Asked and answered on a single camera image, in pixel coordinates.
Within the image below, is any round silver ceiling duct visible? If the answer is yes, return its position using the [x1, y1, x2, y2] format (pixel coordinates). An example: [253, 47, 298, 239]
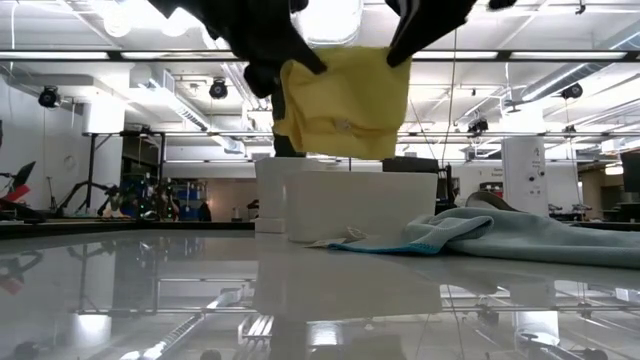
[294, 0, 365, 47]

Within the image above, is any long black linear ceiling light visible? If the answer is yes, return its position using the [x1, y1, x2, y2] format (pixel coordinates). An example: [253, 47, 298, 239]
[0, 48, 640, 63]

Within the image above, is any thin teal microfiber towel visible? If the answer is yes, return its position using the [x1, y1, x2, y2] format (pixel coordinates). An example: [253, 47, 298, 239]
[327, 205, 640, 270]

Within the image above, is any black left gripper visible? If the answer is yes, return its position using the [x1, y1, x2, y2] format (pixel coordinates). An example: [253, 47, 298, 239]
[147, 0, 329, 99]

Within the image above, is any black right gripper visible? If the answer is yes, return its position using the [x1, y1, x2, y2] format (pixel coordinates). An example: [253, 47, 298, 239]
[383, 0, 519, 69]

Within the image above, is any yellow microfiber towel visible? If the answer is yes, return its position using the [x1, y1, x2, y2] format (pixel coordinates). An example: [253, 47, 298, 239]
[272, 45, 413, 161]

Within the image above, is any white rectangular tag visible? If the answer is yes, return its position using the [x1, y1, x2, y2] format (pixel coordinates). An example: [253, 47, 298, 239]
[305, 236, 347, 250]

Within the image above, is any white hexagonal plant pot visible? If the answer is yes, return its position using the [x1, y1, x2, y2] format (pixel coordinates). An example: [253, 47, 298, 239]
[253, 156, 326, 235]

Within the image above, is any slanted grey ceiling duct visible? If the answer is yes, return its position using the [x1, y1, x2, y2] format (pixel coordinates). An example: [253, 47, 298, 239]
[504, 19, 640, 109]

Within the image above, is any white pillar with outlets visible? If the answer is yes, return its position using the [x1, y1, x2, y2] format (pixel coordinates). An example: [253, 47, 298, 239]
[501, 135, 550, 217]

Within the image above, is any white plastic bin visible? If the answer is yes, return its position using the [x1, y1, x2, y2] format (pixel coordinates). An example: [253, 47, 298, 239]
[284, 169, 439, 245]

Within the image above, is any red drawer rack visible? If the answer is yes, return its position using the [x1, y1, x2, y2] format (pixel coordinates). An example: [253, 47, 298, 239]
[478, 181, 505, 201]

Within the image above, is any dark background monitor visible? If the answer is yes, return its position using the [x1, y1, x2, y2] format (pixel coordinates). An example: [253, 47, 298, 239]
[382, 155, 441, 175]
[621, 149, 640, 194]

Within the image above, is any red angled bar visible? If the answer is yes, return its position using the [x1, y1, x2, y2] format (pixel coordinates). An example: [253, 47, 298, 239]
[0, 183, 32, 211]

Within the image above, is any seated person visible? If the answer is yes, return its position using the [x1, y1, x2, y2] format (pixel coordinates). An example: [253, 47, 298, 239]
[155, 185, 181, 221]

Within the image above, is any dark wall monitor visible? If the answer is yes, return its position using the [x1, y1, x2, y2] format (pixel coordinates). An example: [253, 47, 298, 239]
[9, 160, 37, 197]

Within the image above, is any green cactus plant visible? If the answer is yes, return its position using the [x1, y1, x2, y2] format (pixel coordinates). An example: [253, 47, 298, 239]
[272, 89, 307, 159]

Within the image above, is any black background station frame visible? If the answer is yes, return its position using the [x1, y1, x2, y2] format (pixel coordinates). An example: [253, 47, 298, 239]
[82, 128, 354, 221]

